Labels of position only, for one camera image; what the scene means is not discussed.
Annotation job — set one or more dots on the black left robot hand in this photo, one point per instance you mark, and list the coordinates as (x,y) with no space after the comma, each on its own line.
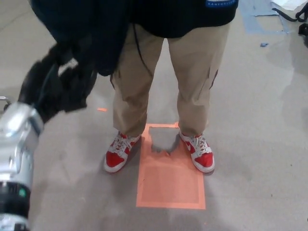
(65,91)

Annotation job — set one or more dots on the dark teal coat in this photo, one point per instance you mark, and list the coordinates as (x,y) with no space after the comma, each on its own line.
(91,29)

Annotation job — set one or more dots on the person's khaki cargo trousers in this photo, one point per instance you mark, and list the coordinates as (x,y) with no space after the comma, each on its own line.
(195,72)

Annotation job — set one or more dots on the person's black sweater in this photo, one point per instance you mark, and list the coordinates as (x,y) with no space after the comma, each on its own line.
(183,16)

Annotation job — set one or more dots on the person's left red white sneaker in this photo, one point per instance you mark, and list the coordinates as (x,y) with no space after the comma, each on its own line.
(202,156)

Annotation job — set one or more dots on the small orange tape scrap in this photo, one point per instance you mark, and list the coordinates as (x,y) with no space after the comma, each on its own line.
(102,109)

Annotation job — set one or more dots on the orange tape floor square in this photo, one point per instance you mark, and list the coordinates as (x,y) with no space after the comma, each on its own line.
(168,187)

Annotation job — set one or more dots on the blue tape floor marking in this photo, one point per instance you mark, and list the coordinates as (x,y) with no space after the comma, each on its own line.
(250,26)

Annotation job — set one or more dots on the small blue tape scrap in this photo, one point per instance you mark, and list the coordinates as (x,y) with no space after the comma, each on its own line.
(264,44)

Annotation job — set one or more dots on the white paper sheet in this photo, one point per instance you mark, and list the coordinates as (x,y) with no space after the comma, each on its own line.
(288,4)

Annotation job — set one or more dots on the black chair caster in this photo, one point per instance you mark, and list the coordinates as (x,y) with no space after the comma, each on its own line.
(304,29)

